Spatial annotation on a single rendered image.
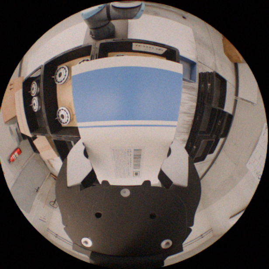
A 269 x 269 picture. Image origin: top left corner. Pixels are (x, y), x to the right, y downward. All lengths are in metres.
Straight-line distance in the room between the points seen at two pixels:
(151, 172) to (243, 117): 2.90
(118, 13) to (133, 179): 0.57
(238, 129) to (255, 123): 0.64
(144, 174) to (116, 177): 0.05
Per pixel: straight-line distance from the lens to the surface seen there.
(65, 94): 0.52
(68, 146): 0.65
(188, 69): 0.68
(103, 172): 0.15
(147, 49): 0.40
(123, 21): 0.71
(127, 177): 0.16
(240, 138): 2.96
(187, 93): 0.65
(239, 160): 3.03
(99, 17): 0.51
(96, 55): 0.36
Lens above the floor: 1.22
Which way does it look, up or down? 61 degrees down
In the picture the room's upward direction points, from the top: 176 degrees clockwise
